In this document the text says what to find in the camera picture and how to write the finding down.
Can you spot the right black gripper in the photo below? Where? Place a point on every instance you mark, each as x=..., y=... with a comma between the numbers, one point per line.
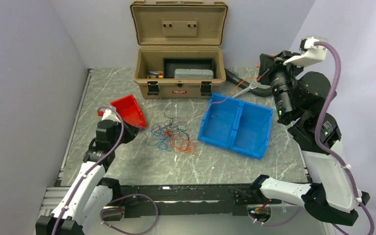
x=270, y=64

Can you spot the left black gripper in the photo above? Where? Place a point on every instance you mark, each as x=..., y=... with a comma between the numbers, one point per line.
x=131, y=131

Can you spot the blue two-compartment plastic bin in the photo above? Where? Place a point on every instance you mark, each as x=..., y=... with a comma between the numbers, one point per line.
x=236, y=125

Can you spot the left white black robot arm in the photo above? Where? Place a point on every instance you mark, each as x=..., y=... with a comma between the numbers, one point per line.
x=91, y=191

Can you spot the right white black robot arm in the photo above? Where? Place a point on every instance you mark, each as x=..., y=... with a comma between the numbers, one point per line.
x=299, y=98

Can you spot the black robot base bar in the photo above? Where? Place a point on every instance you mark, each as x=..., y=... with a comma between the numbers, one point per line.
x=146, y=200

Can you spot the silver wrench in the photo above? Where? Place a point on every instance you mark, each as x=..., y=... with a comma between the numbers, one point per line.
x=252, y=86

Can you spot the red plastic bin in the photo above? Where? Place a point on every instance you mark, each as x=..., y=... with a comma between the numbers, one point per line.
x=130, y=111

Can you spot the grey case in toolbox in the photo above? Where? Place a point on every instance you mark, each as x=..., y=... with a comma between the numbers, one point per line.
x=193, y=73

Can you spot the black tray in toolbox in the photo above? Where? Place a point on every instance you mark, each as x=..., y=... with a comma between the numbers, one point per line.
x=170, y=64

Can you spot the tan plastic toolbox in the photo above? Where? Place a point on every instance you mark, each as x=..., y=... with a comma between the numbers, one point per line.
x=180, y=29

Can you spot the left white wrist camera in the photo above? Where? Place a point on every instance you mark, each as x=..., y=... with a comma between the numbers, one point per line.
x=108, y=114

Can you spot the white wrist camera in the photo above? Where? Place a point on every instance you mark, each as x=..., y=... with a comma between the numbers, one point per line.
x=310, y=54
x=108, y=114

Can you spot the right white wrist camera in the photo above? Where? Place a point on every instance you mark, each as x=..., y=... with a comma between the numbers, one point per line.
x=310, y=54

